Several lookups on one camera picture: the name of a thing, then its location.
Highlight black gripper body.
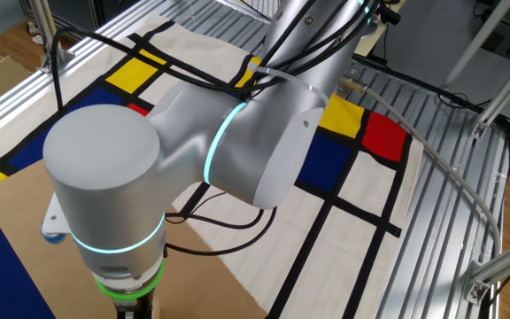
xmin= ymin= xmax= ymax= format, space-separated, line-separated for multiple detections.
xmin=112 ymin=290 xmax=154 ymax=319

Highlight black webcam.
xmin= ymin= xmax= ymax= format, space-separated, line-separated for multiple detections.
xmin=371 ymin=0 xmax=402 ymax=26

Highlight black cable bundle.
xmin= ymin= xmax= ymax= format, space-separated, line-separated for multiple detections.
xmin=496 ymin=113 xmax=510 ymax=191

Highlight grey slanted pole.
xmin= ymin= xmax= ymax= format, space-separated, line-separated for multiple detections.
xmin=439 ymin=0 xmax=510 ymax=89

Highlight white zip tie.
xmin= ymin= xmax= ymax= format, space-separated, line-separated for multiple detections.
xmin=248 ymin=61 xmax=329 ymax=105

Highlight colour block patterned cloth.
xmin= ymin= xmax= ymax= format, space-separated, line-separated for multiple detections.
xmin=0 ymin=17 xmax=425 ymax=319

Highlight grey hose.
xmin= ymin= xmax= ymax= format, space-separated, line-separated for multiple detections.
xmin=336 ymin=74 xmax=503 ymax=258

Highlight brown cardboard sheet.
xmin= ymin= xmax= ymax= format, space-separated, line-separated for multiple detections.
xmin=0 ymin=159 xmax=268 ymax=319

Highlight tan wooden board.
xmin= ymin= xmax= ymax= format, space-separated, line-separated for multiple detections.
xmin=351 ymin=0 xmax=409 ymax=58

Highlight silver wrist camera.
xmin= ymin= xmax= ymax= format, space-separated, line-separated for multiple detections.
xmin=40 ymin=192 xmax=73 ymax=245

